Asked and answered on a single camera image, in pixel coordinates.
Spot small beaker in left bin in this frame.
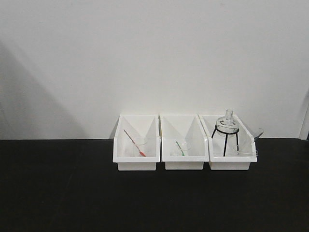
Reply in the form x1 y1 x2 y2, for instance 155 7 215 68
132 137 148 157

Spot small beaker in bin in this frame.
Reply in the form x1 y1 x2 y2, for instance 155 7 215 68
132 137 148 157
175 141 191 157

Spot left white storage bin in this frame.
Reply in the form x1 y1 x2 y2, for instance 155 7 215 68
113 115 161 171

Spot white storage bin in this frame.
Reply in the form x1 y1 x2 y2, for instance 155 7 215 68
113 115 161 171
160 115 209 170
198 114 257 170

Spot red liquid test tube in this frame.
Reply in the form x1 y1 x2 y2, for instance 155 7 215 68
124 130 146 157

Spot middle white storage bin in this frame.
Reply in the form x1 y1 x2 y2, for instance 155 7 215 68
160 115 209 170

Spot small beaker in middle bin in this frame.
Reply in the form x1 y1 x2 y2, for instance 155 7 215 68
175 141 191 157

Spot round glass flask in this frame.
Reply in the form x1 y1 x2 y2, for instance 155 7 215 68
216 109 239 133

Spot right white storage bin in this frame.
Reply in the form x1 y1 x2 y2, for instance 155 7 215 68
198 114 257 170

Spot black wire tripod stand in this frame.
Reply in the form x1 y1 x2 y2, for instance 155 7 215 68
211 125 239 157

